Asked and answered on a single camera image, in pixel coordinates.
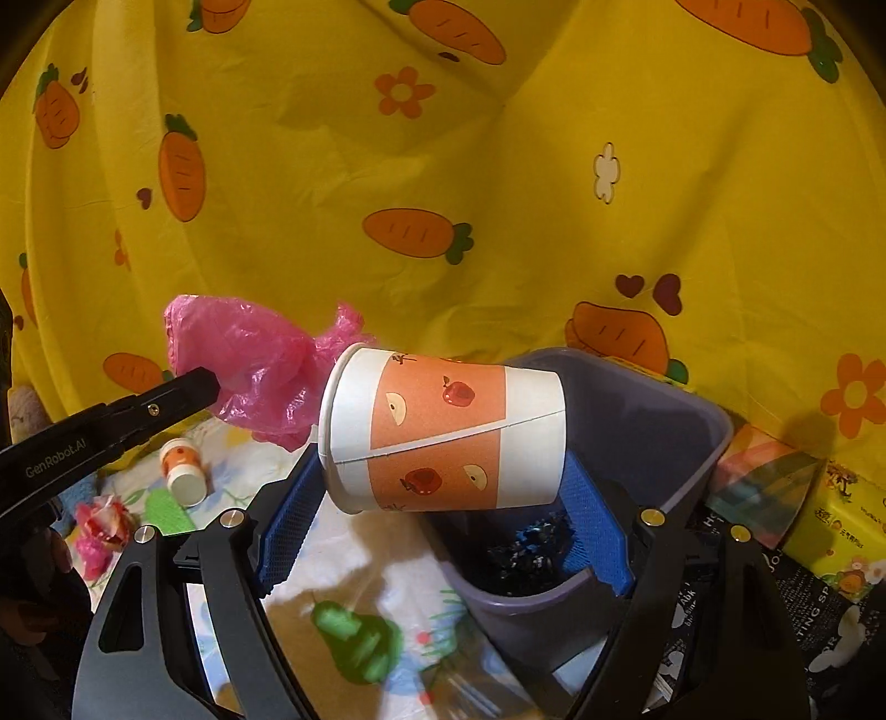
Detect pastel checked box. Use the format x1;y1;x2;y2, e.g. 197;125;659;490
713;422;825;548

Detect yellow tissue packet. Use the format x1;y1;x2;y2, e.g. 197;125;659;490
799;460;886;603

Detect yellow carrot print curtain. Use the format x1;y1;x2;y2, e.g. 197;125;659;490
0;0;886;472

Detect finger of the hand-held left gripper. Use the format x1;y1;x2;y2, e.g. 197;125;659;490
102;366;225;452

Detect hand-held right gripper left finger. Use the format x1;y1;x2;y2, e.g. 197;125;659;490
73;443;333;720

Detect grey plastic bin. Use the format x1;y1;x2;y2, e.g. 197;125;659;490
422;346;735;669

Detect red white crumpled wrapper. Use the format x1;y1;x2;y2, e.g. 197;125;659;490
73;495;136;575

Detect orange apple print paper cup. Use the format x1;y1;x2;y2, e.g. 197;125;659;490
158;438;209;505
318;342;570;515

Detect floral plastic tablecloth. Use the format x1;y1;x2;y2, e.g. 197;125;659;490
90;415;624;720

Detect black printed cloth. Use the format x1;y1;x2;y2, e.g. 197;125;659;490
651;512;886;720

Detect pink plastic bag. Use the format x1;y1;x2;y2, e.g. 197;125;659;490
162;294;378;451

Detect black plastic bag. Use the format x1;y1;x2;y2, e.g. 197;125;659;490
485;508;589;596

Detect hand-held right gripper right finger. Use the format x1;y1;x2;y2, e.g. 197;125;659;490
560;460;811;720

